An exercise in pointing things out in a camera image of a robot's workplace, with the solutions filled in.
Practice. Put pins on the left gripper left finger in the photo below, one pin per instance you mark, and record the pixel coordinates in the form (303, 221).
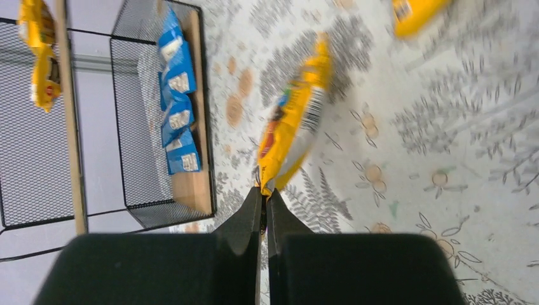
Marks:
(237, 275)

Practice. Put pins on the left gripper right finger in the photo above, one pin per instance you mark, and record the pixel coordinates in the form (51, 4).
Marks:
(281, 225)

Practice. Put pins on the floral table mat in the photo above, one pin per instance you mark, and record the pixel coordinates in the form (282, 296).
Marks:
(436, 135)

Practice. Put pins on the black wire wooden shelf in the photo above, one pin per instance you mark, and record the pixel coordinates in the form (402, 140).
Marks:
(97, 164)

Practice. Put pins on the yellow m&m bag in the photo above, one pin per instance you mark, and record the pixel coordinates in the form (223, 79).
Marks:
(294, 123)
(45, 81)
(410, 16)
(36, 25)

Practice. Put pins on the blue m&m bag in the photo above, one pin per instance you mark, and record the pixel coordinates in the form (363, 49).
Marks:
(178, 73)
(171, 38)
(182, 155)
(177, 117)

